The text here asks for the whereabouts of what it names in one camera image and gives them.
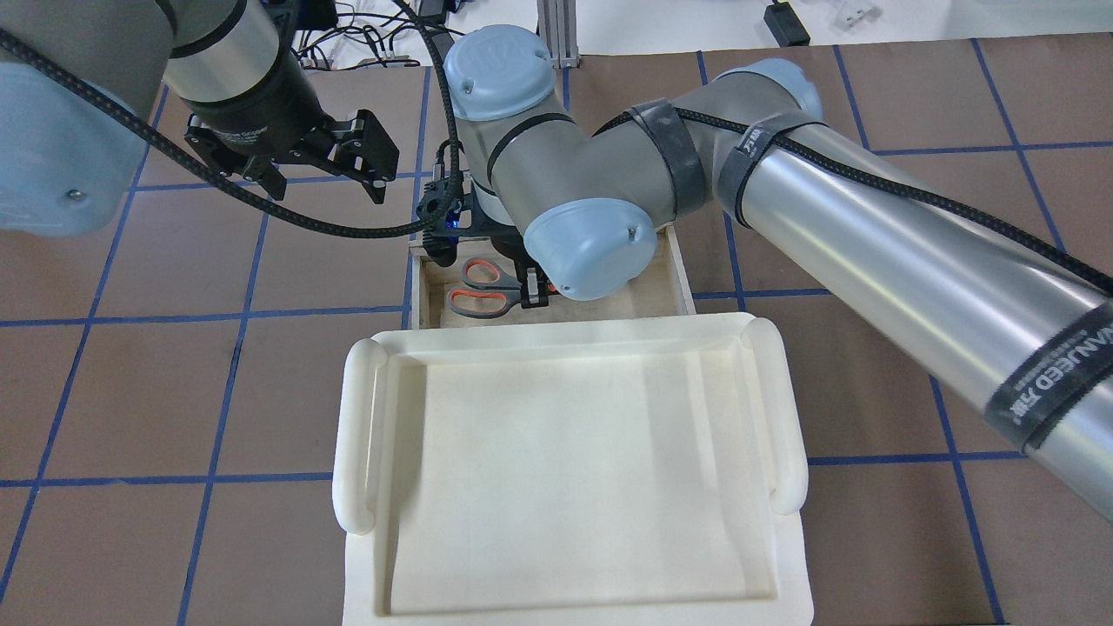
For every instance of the white plastic tray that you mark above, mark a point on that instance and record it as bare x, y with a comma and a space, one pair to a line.
624, 472

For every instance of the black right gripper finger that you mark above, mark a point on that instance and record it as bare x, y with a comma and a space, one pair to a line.
535, 287

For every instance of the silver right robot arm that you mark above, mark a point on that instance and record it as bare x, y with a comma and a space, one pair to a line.
1015, 326

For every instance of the grey orange handled scissors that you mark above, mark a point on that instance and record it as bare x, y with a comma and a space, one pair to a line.
489, 291

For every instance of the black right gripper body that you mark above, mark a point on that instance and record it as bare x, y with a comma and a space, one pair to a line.
532, 287

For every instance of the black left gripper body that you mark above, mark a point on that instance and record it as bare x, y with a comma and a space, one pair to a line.
263, 109

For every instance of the black power adapter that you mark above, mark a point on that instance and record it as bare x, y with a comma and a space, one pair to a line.
785, 25

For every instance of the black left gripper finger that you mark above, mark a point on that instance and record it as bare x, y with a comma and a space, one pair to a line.
256, 169
377, 156

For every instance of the aluminium frame post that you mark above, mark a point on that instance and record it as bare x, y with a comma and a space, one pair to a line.
556, 25

